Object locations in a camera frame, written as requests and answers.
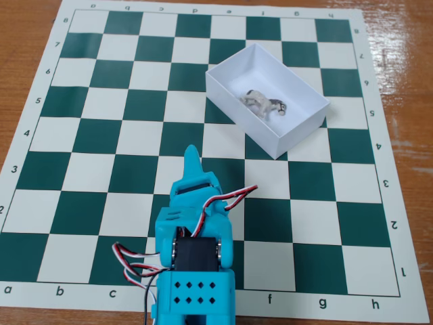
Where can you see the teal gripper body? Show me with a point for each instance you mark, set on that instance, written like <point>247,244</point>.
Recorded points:
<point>193,185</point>

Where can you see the teal pointed gripper finger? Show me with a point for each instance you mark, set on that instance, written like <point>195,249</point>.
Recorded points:
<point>193,162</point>

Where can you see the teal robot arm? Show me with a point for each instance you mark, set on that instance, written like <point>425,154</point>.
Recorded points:
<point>194,303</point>

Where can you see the white open cardboard box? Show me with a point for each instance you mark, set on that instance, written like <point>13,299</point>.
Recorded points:
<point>294,133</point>

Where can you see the green and cream chessboard mat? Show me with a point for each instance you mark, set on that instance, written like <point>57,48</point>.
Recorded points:
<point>311,216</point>

